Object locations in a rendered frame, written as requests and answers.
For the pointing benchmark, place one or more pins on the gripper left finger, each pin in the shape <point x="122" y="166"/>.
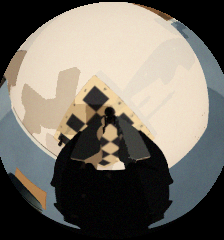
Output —
<point x="84" y="147"/>

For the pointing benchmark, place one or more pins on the black and cream chessboard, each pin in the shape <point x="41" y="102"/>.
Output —
<point x="88" y="106"/>

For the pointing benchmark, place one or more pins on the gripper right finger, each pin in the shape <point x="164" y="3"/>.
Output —
<point x="135" y="146"/>

